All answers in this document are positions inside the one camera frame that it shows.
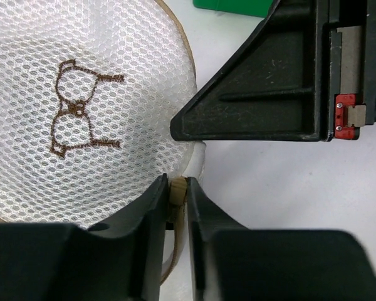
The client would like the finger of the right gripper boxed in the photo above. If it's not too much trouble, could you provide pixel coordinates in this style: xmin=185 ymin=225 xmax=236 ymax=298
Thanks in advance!
xmin=170 ymin=1 xmax=329 ymax=142

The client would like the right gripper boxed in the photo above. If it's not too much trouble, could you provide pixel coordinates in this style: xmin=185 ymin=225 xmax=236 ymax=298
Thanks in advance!
xmin=324 ymin=1 xmax=376 ymax=140

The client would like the green plastic tray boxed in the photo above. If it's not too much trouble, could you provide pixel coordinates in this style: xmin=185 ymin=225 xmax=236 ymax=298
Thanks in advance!
xmin=192 ymin=0 xmax=273 ymax=18

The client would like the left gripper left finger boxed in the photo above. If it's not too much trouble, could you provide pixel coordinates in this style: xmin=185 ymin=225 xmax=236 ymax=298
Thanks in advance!
xmin=88 ymin=174 xmax=169 ymax=300

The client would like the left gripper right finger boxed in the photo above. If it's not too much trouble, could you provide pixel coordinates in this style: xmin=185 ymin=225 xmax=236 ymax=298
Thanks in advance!
xmin=187 ymin=177 xmax=254 ymax=300

